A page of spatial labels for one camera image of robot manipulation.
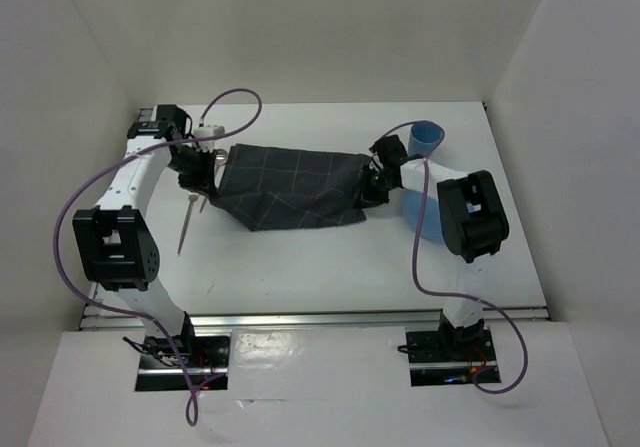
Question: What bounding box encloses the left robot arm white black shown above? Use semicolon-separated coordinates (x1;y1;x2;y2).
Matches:
72;105;217;366

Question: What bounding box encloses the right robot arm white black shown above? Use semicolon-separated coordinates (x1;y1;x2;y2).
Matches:
358;135;509;359

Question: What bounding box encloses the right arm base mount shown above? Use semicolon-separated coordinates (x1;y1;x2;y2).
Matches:
396;316;501;387

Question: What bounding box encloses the blue plastic plate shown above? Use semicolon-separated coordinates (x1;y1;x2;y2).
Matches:
401;190;444;243

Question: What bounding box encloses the aluminium table frame rail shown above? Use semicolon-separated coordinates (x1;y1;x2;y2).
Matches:
79;107;550;333

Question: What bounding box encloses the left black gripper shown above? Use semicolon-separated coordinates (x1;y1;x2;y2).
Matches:
166;146;216;200

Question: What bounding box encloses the silver spoon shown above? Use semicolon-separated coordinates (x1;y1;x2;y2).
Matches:
199;149;228;213

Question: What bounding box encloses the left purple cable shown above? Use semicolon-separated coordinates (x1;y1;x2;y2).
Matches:
53;87;263;427

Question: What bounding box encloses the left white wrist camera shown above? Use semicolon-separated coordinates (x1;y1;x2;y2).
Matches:
193;125;225;142

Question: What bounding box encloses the silver fork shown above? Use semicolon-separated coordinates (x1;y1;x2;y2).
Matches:
177;192;199;256

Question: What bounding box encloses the blue plastic cup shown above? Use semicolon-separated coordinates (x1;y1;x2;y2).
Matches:
408;120;445;158

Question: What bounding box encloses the dark grey checked cloth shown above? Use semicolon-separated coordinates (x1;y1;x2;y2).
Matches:
210;144;369;232

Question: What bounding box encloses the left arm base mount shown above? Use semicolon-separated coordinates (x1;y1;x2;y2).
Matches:
122;333;231;392

